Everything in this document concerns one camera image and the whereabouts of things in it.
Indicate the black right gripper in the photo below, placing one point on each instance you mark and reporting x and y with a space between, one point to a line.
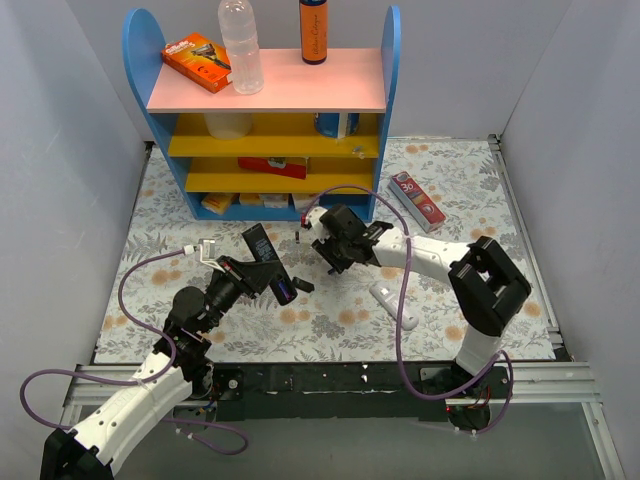
333 248

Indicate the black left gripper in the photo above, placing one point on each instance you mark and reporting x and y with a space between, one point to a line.
261 272

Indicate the black tv remote control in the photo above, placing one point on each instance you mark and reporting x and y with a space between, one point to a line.
263 251

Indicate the black remote battery cover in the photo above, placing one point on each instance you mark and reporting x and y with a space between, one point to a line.
303 285

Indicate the white and red remote control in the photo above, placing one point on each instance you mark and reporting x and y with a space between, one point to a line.
389 300

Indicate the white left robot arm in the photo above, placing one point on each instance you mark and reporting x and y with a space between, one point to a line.
97 447

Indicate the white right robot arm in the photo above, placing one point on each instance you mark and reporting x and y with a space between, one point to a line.
489 287

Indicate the white orange soap box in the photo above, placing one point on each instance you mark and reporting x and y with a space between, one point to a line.
275 201

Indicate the yellow orange box on shelf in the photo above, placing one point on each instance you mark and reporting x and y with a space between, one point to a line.
218 203

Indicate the red box on shelf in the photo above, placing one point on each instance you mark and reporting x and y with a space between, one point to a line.
290 167

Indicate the red toothpaste box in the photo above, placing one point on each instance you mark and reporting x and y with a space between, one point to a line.
420 206

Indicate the blue and yellow shelf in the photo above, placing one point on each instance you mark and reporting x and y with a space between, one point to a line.
351 80

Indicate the blue white box on shelf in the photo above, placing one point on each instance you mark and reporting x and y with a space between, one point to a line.
336 125

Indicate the white cup on shelf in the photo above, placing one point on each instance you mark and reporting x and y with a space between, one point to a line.
228 126

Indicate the orange razor box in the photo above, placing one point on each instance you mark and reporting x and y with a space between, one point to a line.
200 60

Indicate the orange cologne bottle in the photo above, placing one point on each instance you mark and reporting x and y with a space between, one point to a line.
313 31

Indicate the clear plastic bottle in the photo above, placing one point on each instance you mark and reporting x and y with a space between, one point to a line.
240 38

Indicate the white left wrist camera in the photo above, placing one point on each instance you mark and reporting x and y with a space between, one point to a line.
205 252

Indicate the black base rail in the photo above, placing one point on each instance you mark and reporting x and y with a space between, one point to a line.
346 390

